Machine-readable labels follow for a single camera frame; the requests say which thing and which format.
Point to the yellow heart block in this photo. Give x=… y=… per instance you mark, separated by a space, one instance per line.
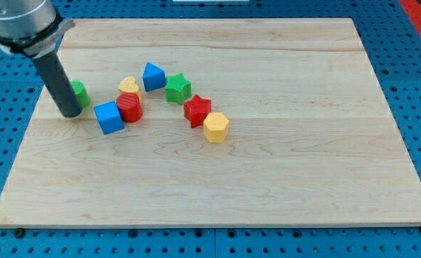
x=129 y=85

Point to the green cylinder block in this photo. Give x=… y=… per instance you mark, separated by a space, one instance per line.
x=81 y=93

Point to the blue cube block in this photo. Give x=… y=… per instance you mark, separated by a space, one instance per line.
x=108 y=117

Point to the green star block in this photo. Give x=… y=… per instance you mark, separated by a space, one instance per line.
x=177 y=89

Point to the red cylinder block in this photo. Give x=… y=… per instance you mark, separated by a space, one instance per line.
x=129 y=107

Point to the red star block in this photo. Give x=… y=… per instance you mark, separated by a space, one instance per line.
x=196 y=110

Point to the wooden board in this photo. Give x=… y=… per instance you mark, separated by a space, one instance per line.
x=312 y=141

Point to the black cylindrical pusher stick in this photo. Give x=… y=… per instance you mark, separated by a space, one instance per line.
x=58 y=85

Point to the blue triangle block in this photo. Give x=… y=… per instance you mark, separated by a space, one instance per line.
x=153 y=77

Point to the yellow hexagon block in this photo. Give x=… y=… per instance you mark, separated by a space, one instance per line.
x=216 y=127

